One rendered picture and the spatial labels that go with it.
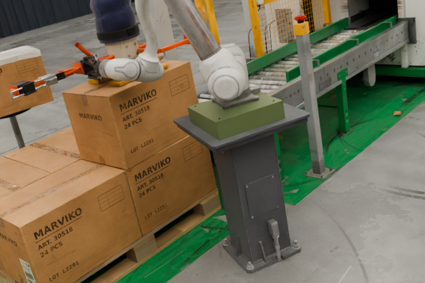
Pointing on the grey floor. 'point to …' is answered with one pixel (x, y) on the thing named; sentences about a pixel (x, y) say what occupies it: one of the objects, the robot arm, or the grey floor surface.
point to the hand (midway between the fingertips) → (82, 66)
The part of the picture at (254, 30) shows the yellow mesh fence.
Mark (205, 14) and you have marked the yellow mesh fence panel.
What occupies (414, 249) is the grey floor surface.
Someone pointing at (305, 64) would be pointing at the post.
